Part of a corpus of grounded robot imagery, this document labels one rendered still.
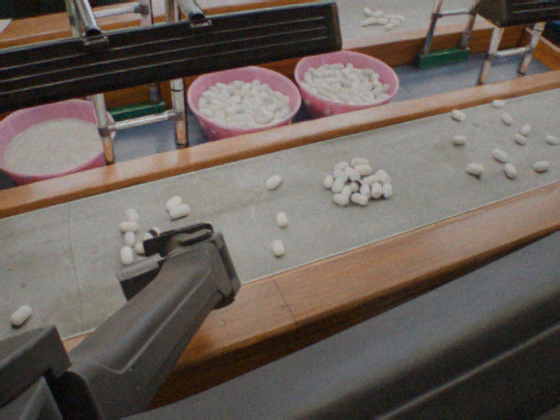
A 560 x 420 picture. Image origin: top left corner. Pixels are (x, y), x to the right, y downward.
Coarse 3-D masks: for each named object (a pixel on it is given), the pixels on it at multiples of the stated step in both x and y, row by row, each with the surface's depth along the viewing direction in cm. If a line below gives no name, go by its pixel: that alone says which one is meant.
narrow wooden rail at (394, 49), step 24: (456, 24) 160; (480, 24) 162; (360, 48) 145; (384, 48) 149; (408, 48) 153; (432, 48) 157; (480, 48) 166; (504, 48) 171; (288, 72) 140; (120, 96) 124; (144, 96) 127; (168, 96) 130; (0, 120) 115
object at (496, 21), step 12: (480, 0) 99; (492, 0) 96; (504, 0) 94; (516, 0) 96; (528, 0) 97; (540, 0) 98; (552, 0) 99; (480, 12) 100; (492, 12) 97; (504, 12) 95; (516, 12) 96; (528, 12) 97; (540, 12) 99; (552, 12) 100; (504, 24) 96; (516, 24) 97; (528, 24) 99
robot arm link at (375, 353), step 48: (480, 288) 19; (528, 288) 18; (336, 336) 20; (384, 336) 18; (432, 336) 17; (480, 336) 17; (528, 336) 17; (240, 384) 19; (288, 384) 17; (336, 384) 16; (384, 384) 16; (432, 384) 16; (480, 384) 16; (528, 384) 17
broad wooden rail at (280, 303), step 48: (528, 192) 108; (384, 240) 96; (432, 240) 94; (480, 240) 95; (528, 240) 97; (240, 288) 85; (288, 288) 85; (336, 288) 85; (384, 288) 86; (432, 288) 92; (240, 336) 78; (288, 336) 81; (192, 384) 79
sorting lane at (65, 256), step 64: (384, 128) 122; (448, 128) 124; (512, 128) 126; (128, 192) 101; (192, 192) 102; (256, 192) 104; (320, 192) 105; (448, 192) 107; (512, 192) 109; (0, 256) 88; (64, 256) 89; (256, 256) 92; (320, 256) 93; (0, 320) 79; (64, 320) 80
